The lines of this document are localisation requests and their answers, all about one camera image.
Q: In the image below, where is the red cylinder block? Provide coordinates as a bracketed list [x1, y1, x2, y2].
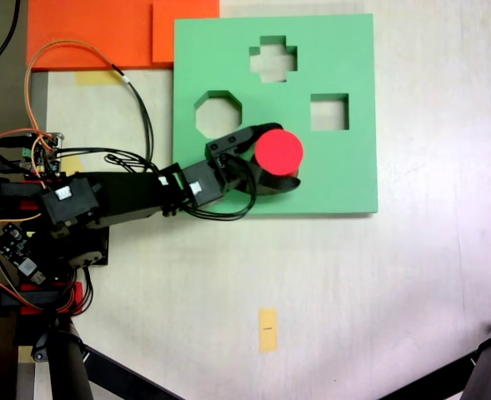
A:
[254, 129, 305, 178]

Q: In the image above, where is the large flat orange block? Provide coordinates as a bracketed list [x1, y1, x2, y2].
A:
[26, 0, 175, 73]

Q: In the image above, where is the green shape sorter board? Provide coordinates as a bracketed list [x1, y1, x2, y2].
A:
[172, 13, 379, 218]

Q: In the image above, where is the long yellow tape piece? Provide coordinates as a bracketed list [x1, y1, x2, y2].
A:
[258, 307, 279, 353]

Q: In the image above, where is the wide yellow tape piece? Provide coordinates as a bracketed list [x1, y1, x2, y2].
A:
[75, 69, 122, 87]

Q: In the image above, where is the red base clamp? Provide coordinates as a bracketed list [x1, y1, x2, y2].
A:
[19, 282, 83, 313]

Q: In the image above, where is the black circuit board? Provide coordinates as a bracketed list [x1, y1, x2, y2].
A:
[0, 222, 48, 284]

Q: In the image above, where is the thin black wire pair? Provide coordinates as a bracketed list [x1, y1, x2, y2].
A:
[110, 64, 157, 172]

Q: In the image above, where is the circuit board with wires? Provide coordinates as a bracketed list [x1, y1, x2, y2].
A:
[19, 132, 66, 176]

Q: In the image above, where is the orange wire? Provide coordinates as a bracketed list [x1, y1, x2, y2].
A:
[23, 39, 125, 141]

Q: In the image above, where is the thick black cable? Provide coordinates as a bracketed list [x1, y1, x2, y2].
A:
[0, 0, 22, 116]

